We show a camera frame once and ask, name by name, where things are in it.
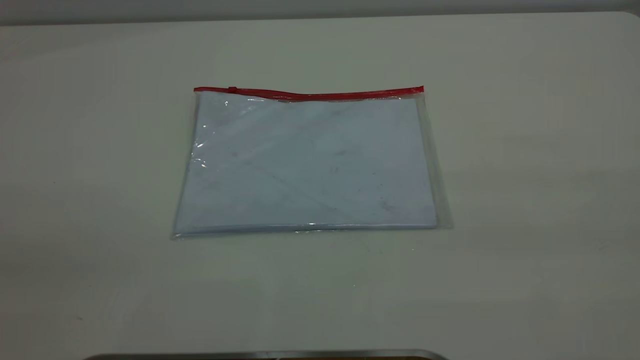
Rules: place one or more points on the clear plastic zip bag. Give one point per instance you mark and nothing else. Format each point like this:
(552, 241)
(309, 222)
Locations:
(310, 165)

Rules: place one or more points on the white paper stack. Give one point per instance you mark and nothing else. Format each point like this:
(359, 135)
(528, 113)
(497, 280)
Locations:
(310, 170)

